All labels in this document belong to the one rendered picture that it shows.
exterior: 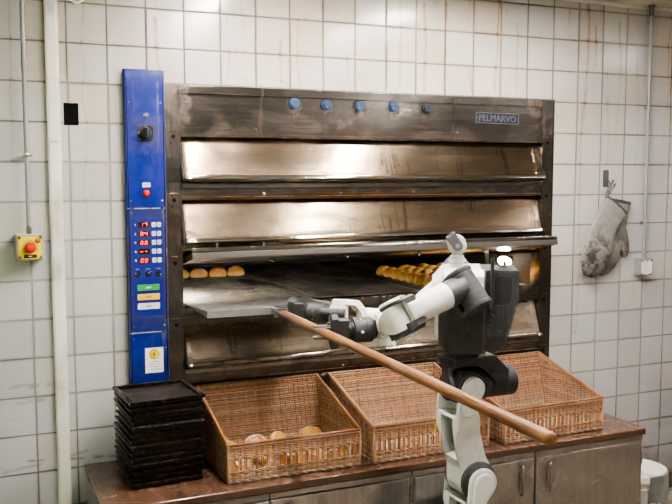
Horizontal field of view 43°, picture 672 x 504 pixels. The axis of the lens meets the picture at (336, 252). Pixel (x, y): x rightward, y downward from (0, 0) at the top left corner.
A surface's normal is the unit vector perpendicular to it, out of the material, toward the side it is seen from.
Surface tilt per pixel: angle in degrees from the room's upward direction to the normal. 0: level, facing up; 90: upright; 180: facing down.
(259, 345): 70
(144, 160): 90
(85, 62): 90
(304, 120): 90
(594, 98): 90
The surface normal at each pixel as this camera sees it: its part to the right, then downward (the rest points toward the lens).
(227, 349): 0.37, -0.26
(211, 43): 0.40, 0.08
